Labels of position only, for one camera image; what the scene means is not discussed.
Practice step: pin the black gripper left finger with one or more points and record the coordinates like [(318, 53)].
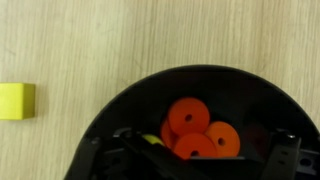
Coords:
[(116, 160)]

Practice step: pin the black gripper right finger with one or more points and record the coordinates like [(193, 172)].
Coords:
[(290, 163)]

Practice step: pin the black bowl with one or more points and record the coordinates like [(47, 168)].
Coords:
[(233, 93)]

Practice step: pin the yellow wooden cube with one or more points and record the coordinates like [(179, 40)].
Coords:
[(16, 101)]

